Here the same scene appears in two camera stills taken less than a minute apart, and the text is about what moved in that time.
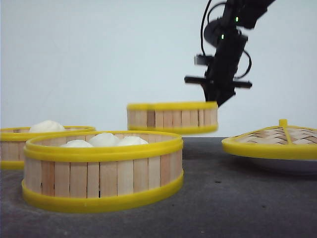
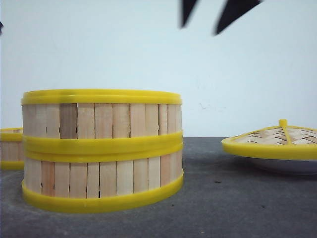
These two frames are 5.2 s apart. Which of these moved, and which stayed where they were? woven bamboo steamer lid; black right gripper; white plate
Moved: black right gripper
Stayed: white plate; woven bamboo steamer lid
